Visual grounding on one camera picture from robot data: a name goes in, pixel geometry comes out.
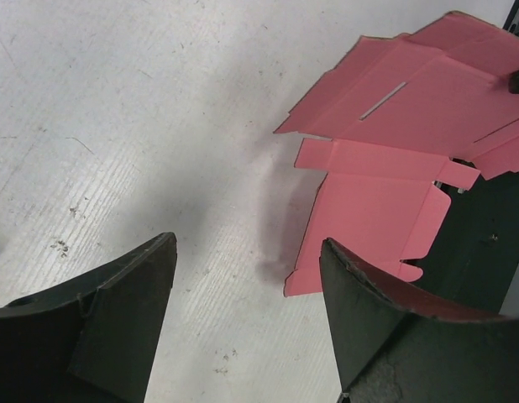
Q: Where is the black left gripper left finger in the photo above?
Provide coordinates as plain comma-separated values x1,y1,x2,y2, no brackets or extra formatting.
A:
0,233,176,402

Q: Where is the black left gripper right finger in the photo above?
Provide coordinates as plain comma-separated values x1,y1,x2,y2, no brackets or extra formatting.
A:
319,238,519,402

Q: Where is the pink paper box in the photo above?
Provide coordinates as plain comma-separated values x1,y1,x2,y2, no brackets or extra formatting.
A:
279,12,519,296

